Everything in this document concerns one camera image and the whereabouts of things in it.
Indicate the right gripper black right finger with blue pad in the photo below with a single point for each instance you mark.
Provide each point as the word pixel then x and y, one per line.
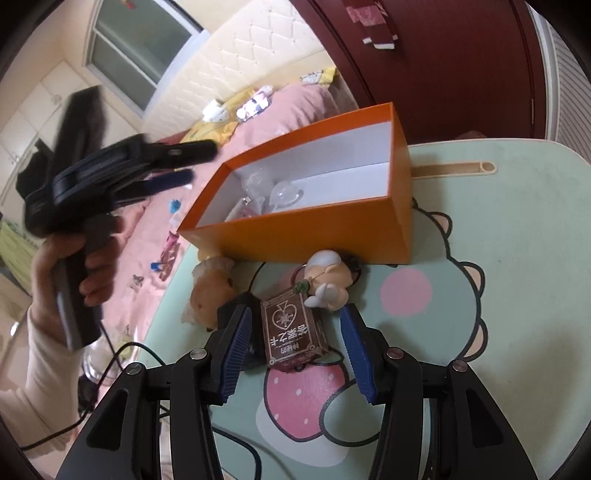
pixel 438 418

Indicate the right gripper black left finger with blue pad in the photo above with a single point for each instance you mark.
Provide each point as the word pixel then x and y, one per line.
pixel 121 438

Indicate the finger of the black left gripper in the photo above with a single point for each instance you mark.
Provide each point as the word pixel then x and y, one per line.
pixel 139 191
pixel 181 155

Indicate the brown playing card box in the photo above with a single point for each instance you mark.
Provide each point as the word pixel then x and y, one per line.
pixel 292 331

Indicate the cream sleeve forearm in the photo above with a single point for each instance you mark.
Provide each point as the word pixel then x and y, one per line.
pixel 47 403

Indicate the person's left hand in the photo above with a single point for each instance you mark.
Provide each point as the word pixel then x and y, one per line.
pixel 97 288

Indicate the yellow pillow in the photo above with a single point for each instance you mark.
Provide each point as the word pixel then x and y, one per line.
pixel 221 124

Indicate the pink bed quilt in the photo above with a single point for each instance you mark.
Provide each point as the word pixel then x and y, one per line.
pixel 147 225

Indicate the white wardrobe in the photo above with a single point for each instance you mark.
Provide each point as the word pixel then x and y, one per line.
pixel 34 94

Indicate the brown plush toy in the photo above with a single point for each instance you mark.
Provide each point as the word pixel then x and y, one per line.
pixel 212 288

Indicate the cream padded headboard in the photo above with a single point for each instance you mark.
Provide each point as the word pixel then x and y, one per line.
pixel 264 43

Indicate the clear plastic ball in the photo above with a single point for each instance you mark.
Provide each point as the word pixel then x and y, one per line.
pixel 284 194

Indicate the black pouch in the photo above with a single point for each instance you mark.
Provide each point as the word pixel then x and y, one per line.
pixel 255 353

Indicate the green cartoon table mat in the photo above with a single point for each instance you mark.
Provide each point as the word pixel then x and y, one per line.
pixel 500 278

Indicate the orange cardboard box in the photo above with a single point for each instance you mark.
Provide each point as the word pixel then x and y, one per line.
pixel 353 172

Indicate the corgi figurine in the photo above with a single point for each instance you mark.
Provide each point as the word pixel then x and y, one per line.
pixel 329 276

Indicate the red striped scarf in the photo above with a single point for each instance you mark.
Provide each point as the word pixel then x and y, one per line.
pixel 373 22

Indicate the dark red wooden door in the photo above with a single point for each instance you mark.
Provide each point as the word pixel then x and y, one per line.
pixel 458 66

